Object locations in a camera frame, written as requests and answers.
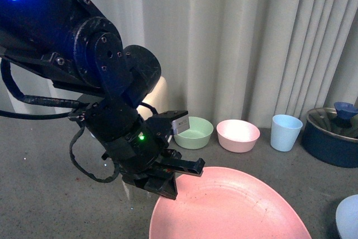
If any pink plate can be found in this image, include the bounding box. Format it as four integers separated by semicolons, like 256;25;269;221
149;167;310;238

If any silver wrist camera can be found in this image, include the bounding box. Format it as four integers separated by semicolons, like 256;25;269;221
171;115;190;135

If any cream toaster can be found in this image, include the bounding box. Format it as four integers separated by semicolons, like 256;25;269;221
143;77;169;113

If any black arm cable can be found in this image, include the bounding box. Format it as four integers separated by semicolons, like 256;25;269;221
0;57;124;184

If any dark blue pot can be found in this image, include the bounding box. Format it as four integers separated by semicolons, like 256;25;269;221
302;125;357;168

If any glass pot lid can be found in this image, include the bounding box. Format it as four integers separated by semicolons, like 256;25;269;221
307;102;357;142

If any light blue cup right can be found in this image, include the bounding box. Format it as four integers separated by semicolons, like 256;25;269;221
270;114;303;152

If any pink bowl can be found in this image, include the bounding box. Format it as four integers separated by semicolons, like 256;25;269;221
216;119;261;153

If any light blue plate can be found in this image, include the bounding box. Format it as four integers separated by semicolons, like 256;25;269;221
336;194;358;239

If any green bowl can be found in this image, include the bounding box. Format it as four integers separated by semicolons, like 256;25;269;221
174;116;214;149

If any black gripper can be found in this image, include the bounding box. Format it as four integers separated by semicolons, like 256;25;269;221
69;99;205;200

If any grey curtain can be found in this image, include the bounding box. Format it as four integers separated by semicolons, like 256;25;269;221
0;0;358;129

